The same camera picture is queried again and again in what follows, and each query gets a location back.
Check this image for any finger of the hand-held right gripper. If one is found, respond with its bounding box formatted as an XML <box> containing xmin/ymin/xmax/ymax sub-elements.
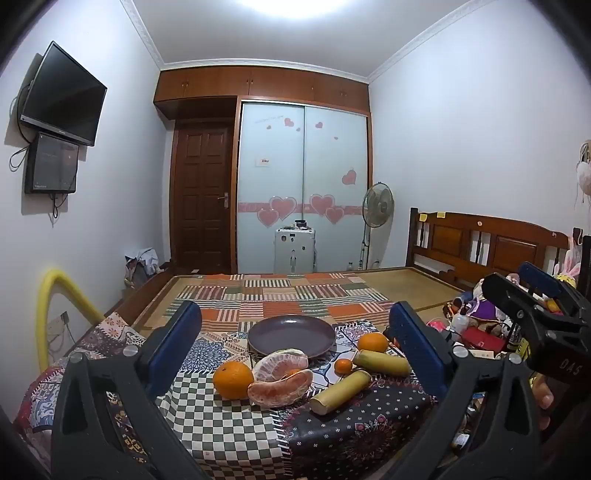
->
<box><xmin>481</xmin><ymin>272</ymin><xmax>579</xmax><ymax>346</ymax></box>
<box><xmin>517</xmin><ymin>261</ymin><xmax>579</xmax><ymax>306</ymax></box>

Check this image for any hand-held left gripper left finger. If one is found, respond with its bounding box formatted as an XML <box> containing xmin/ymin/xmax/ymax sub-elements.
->
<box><xmin>51</xmin><ymin>300</ymin><xmax>204</xmax><ymax>480</ymax></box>

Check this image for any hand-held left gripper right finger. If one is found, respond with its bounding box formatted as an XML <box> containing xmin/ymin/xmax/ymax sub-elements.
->
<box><xmin>388</xmin><ymin>301</ymin><xmax>543</xmax><ymax>480</ymax></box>

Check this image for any sugarcane piece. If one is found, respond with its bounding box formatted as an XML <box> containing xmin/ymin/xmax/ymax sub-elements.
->
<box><xmin>353</xmin><ymin>350</ymin><xmax>411</xmax><ymax>377</ymax></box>
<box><xmin>309</xmin><ymin>370</ymin><xmax>371</xmax><ymax>415</ymax></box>

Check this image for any medium orange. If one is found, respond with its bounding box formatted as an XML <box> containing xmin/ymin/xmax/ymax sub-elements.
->
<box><xmin>357</xmin><ymin>331</ymin><xmax>390</xmax><ymax>355</ymax></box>

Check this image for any large orange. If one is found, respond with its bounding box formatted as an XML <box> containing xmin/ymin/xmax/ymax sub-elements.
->
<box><xmin>213</xmin><ymin>361</ymin><xmax>255</xmax><ymax>400</ymax></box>

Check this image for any peeled pomelo segment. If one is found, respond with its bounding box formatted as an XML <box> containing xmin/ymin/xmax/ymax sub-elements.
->
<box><xmin>253</xmin><ymin>349</ymin><xmax>309</xmax><ymax>384</ymax></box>
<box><xmin>248</xmin><ymin>369</ymin><xmax>314</xmax><ymax>409</ymax></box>

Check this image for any purple round plate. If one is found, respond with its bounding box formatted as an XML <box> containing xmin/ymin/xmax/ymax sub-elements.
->
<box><xmin>247</xmin><ymin>315</ymin><xmax>337</xmax><ymax>361</ymax></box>

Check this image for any person's right hand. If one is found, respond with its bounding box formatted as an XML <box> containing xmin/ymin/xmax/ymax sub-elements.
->
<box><xmin>530</xmin><ymin>375</ymin><xmax>556</xmax><ymax>433</ymax></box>

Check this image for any pile of toys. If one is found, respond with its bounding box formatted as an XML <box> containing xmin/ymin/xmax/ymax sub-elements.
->
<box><xmin>427</xmin><ymin>244</ymin><xmax>583</xmax><ymax>361</ymax></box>

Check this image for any red box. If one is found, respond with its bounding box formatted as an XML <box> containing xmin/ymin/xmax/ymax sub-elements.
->
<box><xmin>462</xmin><ymin>327</ymin><xmax>507</xmax><ymax>355</ymax></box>

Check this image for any wooden bed headboard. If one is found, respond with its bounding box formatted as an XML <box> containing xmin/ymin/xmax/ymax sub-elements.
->
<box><xmin>406</xmin><ymin>208</ymin><xmax>573</xmax><ymax>289</ymax></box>

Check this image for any pile of clothes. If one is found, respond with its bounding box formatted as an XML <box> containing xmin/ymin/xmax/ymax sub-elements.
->
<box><xmin>123</xmin><ymin>248</ymin><xmax>161</xmax><ymax>288</ymax></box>

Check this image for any patterned patchwork cloth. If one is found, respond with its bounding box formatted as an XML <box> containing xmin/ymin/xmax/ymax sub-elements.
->
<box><xmin>14</xmin><ymin>311</ymin><xmax>439</xmax><ymax>480</ymax></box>

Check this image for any striped patchwork blanket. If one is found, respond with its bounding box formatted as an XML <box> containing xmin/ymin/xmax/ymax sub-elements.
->
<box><xmin>172</xmin><ymin>272</ymin><xmax>399</xmax><ymax>334</ymax></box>

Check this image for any yellow foam tube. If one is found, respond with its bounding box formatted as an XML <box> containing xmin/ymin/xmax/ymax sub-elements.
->
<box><xmin>38</xmin><ymin>269</ymin><xmax>106</xmax><ymax>372</ymax></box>

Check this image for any standing electric fan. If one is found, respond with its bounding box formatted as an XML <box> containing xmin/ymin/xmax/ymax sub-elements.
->
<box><xmin>359</xmin><ymin>182</ymin><xmax>394</xmax><ymax>271</ymax></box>

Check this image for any brown wooden door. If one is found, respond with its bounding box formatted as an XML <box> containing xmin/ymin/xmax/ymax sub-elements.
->
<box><xmin>172</xmin><ymin>121</ymin><xmax>232</xmax><ymax>273</ymax></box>

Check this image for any white appliance box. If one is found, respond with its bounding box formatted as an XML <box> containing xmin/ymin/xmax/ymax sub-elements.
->
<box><xmin>273</xmin><ymin>220</ymin><xmax>318</xmax><ymax>274</ymax></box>

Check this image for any wooden wardrobe with glass doors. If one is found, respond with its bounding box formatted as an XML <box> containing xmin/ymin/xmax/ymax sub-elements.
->
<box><xmin>154</xmin><ymin>66</ymin><xmax>373</xmax><ymax>274</ymax></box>

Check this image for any hanging wall ornament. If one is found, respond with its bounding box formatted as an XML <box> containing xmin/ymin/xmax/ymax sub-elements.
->
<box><xmin>574</xmin><ymin>140</ymin><xmax>591</xmax><ymax>210</ymax></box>

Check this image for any small black wall monitor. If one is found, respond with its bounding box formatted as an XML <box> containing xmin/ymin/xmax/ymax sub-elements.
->
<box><xmin>24</xmin><ymin>131</ymin><xmax>80</xmax><ymax>195</ymax></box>

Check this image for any black wall cable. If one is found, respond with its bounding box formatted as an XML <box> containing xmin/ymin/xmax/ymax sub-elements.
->
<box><xmin>9</xmin><ymin>80</ymin><xmax>61</xmax><ymax>220</ymax></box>

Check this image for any wall-mounted black television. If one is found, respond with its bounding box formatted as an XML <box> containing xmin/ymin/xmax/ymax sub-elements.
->
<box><xmin>19</xmin><ymin>41</ymin><xmax>108</xmax><ymax>147</ymax></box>

